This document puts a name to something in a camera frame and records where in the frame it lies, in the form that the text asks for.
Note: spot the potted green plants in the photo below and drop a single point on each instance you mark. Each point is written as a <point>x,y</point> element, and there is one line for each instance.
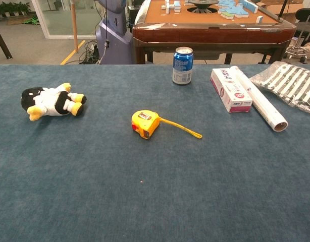
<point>11,8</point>

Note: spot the purple robot base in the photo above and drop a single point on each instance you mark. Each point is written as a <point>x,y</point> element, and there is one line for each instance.
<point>114,37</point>

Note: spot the clear plastic cover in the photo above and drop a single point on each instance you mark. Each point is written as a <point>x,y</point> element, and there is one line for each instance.
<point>142,15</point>

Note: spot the brown mahjong table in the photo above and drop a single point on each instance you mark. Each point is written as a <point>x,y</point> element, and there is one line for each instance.
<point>208,32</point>

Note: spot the green fabric item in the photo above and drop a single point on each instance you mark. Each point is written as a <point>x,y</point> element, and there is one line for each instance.
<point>31,20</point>

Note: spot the yellow tape measure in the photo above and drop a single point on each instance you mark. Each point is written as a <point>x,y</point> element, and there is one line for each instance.
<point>145,123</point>

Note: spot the blue mahjong tile pile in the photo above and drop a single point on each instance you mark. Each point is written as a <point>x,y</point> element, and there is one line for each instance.
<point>233,10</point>

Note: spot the blue drink can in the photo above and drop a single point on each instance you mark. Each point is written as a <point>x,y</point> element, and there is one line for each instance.
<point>182,66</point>

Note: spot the glass partition white frame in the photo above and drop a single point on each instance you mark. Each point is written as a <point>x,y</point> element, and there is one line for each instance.
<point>47,36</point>

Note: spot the wooden pole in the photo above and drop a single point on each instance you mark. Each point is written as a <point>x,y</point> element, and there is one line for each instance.
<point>74,25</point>

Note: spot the penguin plush toy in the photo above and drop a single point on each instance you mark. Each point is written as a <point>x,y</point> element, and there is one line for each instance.
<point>49,100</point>

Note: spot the black office chair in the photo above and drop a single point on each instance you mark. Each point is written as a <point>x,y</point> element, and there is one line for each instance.
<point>305,15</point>

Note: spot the pink white toothpaste box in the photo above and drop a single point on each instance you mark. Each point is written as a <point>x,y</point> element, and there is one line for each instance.
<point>230,93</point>

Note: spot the stacked mahjong tile cluster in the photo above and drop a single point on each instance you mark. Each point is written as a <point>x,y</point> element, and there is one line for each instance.
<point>171,6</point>

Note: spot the striped cloth in plastic bag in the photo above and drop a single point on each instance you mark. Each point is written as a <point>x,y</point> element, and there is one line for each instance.
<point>291,83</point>

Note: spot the single blue mahjong tile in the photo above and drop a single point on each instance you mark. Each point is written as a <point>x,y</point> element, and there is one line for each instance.
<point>259,19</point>

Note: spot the dark table leg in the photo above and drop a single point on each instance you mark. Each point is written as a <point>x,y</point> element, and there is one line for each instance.
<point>1,40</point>

